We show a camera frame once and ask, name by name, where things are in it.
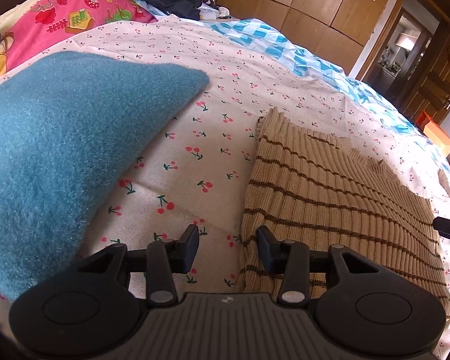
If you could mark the wooden door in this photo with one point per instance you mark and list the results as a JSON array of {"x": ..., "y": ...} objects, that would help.
[{"x": 431, "y": 92}]

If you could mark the pink cartoon pillow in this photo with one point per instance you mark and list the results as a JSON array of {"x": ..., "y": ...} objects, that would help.
[{"x": 35, "y": 25}]

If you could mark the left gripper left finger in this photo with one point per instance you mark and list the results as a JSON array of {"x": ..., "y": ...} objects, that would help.
[{"x": 166, "y": 258}]

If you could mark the wooden wardrobe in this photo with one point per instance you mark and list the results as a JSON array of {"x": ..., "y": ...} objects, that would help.
[{"x": 334, "y": 30}]

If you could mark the beige brown-striped ribbed sweater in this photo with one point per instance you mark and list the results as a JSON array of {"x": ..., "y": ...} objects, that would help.
[{"x": 315, "y": 188}]

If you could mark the teal fuzzy sweater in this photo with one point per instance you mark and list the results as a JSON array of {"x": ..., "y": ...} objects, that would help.
[{"x": 71, "y": 124}]

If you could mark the white cherry-print bed sheet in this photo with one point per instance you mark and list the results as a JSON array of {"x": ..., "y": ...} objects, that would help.
[{"x": 198, "y": 167}]

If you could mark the blue white checkered quilt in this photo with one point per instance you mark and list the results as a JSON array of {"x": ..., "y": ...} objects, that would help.
[{"x": 256, "y": 35}]

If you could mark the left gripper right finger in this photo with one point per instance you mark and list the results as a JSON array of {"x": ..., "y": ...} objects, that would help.
[{"x": 290, "y": 259}]

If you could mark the orange box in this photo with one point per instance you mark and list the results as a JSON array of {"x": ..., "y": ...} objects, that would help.
[{"x": 433, "y": 132}]

